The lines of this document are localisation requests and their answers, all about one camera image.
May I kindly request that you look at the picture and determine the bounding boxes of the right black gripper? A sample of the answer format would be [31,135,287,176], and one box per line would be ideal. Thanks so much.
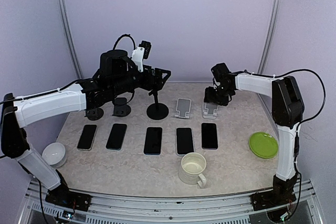
[204,84,233,105]

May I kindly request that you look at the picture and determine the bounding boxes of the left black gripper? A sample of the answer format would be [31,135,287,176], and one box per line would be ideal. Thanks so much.
[110,64,171,97]

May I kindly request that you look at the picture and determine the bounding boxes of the white folding phone stand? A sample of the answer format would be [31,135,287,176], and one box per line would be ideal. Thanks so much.
[202,103,218,120]

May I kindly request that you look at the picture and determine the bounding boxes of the tall black clamp stand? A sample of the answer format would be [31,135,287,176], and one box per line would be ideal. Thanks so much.
[146,90,169,120]

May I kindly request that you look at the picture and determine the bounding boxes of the purple phone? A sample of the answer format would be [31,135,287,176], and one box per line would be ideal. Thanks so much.
[202,123,218,150]

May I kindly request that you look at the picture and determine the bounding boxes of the dark grey phone stand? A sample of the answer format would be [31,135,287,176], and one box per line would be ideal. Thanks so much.
[113,97,131,117]

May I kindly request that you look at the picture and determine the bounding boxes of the black phone white case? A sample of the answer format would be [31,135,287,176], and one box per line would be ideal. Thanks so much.
[176,127,194,155]

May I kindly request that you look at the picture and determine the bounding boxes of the black phone landscape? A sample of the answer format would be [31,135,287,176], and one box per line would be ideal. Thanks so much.
[106,123,127,151]

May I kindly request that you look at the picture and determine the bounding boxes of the black phone blue edge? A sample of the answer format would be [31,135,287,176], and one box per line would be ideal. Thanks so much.
[143,127,162,155]

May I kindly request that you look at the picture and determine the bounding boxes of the grey round-base phone stand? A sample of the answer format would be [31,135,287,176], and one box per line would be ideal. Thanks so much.
[85,108,104,121]

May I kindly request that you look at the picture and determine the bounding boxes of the black phone white edge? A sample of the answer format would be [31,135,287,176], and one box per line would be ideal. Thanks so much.
[77,124,97,151]

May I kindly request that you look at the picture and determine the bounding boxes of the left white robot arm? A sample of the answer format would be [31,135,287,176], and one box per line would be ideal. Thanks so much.
[1,66,171,206]

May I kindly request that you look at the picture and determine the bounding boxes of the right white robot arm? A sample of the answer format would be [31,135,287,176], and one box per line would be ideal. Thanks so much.
[204,64,304,209]

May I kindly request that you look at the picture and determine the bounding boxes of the green plate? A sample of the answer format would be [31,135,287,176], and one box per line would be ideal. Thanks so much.
[249,132,278,159]

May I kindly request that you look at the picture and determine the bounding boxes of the white ribbed mug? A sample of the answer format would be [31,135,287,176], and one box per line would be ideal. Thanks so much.
[178,152,207,188]

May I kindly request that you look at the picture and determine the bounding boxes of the white bowl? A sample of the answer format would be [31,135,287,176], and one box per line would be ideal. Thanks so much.
[42,142,67,168]

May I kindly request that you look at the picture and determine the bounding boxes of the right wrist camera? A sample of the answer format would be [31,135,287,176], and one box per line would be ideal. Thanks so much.
[211,63,230,82]

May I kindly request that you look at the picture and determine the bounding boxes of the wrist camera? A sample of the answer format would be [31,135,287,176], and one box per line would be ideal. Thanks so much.
[211,63,230,82]
[99,49,138,79]

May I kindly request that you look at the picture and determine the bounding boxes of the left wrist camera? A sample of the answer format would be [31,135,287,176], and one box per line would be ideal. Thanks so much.
[99,49,138,79]

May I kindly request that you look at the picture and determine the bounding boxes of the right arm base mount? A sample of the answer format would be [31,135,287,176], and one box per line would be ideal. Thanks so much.
[250,190,296,211]

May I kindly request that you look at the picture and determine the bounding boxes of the front aluminium rail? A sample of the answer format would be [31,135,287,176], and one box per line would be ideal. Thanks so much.
[18,180,322,224]

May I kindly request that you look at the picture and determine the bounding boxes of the right aluminium frame post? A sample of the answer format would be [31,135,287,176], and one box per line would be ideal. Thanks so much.
[257,0,281,74]

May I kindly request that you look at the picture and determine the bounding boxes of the aluminium frame post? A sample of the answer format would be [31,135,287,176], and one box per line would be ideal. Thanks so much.
[257,0,281,74]
[57,0,83,79]

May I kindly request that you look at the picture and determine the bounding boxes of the left aluminium frame post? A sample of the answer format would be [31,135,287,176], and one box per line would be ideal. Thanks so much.
[57,0,83,79]

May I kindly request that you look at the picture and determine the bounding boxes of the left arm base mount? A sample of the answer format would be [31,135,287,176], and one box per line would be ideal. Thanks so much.
[45,191,91,212]

